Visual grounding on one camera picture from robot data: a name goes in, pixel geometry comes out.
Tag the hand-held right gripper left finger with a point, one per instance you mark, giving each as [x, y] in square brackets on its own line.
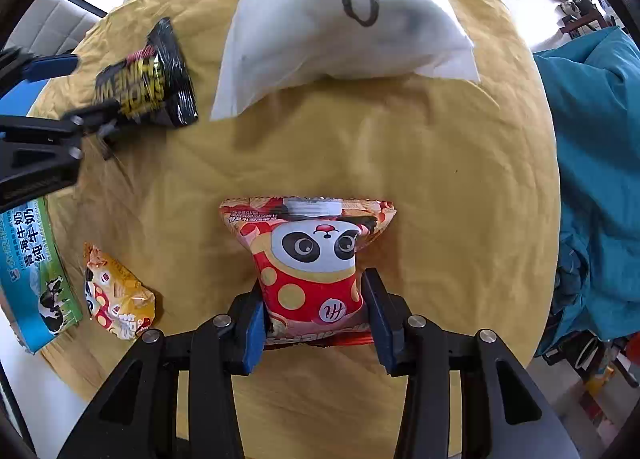
[255, 336]

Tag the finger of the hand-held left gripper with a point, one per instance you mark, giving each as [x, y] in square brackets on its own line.
[50, 67]
[75, 124]

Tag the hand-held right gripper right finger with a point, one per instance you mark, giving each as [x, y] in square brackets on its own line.
[382, 339]

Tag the black snack packet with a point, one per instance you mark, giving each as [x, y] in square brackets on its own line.
[150, 79]

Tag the red panda snack packet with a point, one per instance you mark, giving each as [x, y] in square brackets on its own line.
[305, 264]

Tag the blue green milk carton box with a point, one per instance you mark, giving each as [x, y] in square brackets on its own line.
[35, 274]

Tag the yellow panda snack packet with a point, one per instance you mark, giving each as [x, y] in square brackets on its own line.
[117, 296]

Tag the yellow bed sheet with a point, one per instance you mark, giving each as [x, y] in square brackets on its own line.
[400, 154]

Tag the white fabric bag black print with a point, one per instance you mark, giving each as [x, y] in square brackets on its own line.
[320, 29]

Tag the teal quilt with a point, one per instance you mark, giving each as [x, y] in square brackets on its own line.
[595, 164]

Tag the dark wooden furniture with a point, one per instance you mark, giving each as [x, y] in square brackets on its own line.
[587, 21]

